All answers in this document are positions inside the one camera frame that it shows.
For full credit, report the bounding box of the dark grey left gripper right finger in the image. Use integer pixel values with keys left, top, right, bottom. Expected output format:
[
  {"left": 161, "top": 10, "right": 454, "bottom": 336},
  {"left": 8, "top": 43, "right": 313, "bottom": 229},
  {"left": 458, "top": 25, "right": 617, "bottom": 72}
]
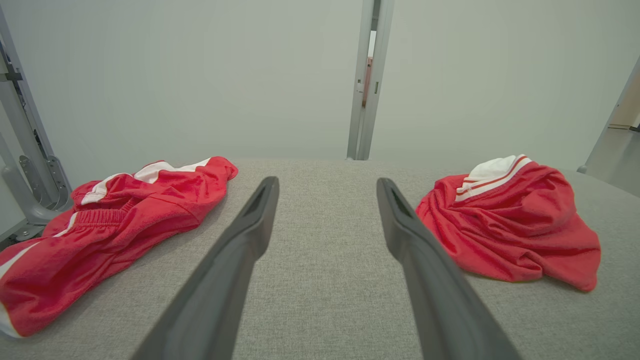
[{"left": 376, "top": 177, "right": 523, "bottom": 360}]

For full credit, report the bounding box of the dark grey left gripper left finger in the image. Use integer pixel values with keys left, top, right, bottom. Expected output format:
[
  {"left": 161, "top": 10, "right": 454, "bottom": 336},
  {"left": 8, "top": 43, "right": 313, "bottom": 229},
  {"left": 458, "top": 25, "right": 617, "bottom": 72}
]
[{"left": 131, "top": 176, "right": 280, "bottom": 360}]

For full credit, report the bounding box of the red jersey with white sleeves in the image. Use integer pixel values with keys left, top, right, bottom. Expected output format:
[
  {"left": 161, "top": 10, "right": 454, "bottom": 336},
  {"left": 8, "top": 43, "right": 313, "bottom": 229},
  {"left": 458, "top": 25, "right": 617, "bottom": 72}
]
[{"left": 415, "top": 154, "right": 602, "bottom": 293}]

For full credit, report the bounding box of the red and white shirt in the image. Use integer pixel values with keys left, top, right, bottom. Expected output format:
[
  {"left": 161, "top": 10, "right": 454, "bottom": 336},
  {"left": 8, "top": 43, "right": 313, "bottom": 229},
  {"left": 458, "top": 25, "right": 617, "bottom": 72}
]
[{"left": 0, "top": 156, "right": 239, "bottom": 339}]

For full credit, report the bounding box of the grey metal frame stand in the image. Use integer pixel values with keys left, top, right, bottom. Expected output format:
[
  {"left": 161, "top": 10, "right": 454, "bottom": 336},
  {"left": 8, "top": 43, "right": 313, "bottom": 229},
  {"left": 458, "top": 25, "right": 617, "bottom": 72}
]
[{"left": 0, "top": 5, "right": 73, "bottom": 243}]

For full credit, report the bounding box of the light grey slanted frame post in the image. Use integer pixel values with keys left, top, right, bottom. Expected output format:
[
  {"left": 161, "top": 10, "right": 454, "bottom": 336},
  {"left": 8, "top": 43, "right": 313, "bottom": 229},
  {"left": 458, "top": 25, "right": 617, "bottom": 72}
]
[{"left": 577, "top": 55, "right": 640, "bottom": 176}]

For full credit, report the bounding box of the grey partition frame post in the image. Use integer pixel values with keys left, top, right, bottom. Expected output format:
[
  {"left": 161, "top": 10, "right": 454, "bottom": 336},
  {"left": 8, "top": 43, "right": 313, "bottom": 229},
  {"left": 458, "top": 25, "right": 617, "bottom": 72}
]
[
  {"left": 346, "top": 0, "right": 376, "bottom": 161},
  {"left": 357, "top": 0, "right": 396, "bottom": 161}
]

